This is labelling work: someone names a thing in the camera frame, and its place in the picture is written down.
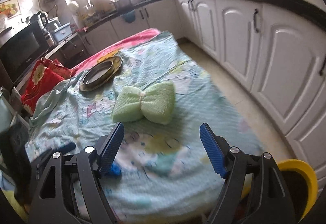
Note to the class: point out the black microwave oven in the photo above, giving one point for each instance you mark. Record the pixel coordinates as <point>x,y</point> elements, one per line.
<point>23,50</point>

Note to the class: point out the red floral pillow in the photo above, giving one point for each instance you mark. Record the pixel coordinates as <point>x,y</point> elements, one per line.
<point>43,81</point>

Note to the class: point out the round metal plate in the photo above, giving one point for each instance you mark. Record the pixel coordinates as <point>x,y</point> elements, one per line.
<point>117,63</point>

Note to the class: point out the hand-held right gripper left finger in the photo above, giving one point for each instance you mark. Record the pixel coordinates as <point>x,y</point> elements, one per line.
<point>112,147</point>

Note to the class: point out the black electric kettle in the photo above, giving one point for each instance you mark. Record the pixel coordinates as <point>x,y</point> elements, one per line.
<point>38,18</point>

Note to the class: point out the blue plastic holder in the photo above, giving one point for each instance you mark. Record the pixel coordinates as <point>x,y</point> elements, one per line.
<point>128,17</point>

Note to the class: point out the pale green printed blanket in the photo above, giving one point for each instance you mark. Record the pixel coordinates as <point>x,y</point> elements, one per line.
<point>178,152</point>

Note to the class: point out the green bow-shaped sponge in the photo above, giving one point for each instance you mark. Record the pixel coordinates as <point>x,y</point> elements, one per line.
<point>158,104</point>

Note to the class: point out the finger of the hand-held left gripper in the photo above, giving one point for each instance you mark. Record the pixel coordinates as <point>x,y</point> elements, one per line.
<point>115,170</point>
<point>66,147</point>

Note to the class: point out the shallow metal bowl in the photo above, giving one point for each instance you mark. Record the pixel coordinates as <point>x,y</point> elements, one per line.
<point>96,75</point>

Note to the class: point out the pink blanket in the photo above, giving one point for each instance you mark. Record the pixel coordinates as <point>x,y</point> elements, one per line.
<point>132,39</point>

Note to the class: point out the metal cooking pot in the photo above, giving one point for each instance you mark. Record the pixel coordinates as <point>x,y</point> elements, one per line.
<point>121,2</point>

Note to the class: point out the framed fruit picture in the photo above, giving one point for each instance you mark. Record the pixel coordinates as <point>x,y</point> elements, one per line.
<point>9,8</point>

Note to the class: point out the pale plastic storage box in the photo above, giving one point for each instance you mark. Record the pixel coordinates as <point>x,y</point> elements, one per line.
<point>60,32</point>

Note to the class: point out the red cloth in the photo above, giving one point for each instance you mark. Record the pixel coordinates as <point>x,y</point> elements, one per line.
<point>82,29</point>

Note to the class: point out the yellow-green trouser leg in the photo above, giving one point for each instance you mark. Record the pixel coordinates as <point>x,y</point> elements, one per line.
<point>7,201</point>

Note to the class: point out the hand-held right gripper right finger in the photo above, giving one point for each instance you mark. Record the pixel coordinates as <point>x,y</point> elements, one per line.
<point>211,150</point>

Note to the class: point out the yellow-rimmed trash bin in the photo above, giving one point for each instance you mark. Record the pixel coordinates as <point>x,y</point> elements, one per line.
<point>305,170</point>

